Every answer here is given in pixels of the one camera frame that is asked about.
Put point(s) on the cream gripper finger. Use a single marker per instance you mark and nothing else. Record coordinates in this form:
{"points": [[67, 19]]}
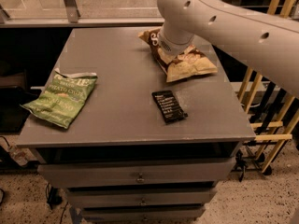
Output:
{"points": [[164, 57]]}

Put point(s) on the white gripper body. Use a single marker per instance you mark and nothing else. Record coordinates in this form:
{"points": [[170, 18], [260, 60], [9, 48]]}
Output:
{"points": [[173, 47]]}

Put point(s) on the brown multigrain chip bag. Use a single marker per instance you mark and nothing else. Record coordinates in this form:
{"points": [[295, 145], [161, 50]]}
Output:
{"points": [[191, 62]]}

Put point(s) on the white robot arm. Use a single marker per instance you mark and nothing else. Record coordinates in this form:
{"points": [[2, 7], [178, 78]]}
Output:
{"points": [[268, 44]]}

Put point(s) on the green jalapeno chip bag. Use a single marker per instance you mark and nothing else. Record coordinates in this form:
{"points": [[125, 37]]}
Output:
{"points": [[63, 99]]}

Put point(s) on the black snack bar wrapper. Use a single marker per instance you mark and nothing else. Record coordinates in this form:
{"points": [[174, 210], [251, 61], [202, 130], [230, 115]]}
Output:
{"points": [[169, 106]]}

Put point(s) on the grey drawer cabinet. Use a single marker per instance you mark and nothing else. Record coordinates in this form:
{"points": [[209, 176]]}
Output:
{"points": [[121, 121]]}

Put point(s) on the wooden ladder rack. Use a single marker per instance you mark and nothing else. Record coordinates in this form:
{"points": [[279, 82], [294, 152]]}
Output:
{"points": [[273, 125]]}

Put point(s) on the top grey drawer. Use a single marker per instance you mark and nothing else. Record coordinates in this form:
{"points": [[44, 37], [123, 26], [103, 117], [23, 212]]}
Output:
{"points": [[126, 173]]}

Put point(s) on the grey drawer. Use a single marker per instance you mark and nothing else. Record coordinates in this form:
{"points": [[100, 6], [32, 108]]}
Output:
{"points": [[144, 214], [140, 197], [126, 173]]}

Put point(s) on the middle grey drawer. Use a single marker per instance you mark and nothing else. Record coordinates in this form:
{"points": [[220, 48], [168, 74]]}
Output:
{"points": [[140, 197]]}

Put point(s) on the black box on left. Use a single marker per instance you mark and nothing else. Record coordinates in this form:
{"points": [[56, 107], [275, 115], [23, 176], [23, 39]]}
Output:
{"points": [[12, 115]]}

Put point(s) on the bottom grey drawer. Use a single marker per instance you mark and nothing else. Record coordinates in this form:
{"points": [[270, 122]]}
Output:
{"points": [[144, 214]]}

